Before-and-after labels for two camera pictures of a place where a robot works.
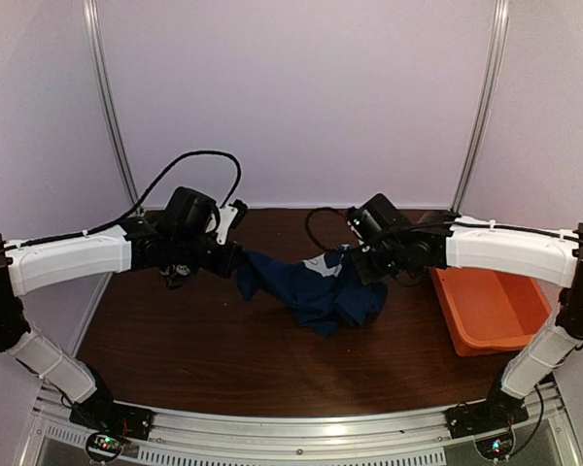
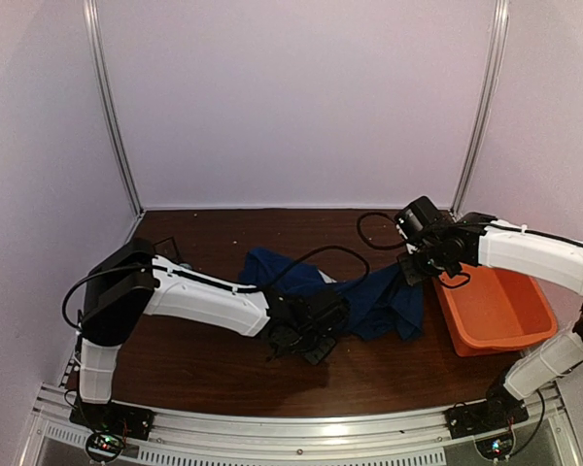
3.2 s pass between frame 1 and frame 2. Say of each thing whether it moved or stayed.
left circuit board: stayed
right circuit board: stayed
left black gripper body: moved
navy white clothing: moved
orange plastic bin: stayed
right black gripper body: moved
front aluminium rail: stayed
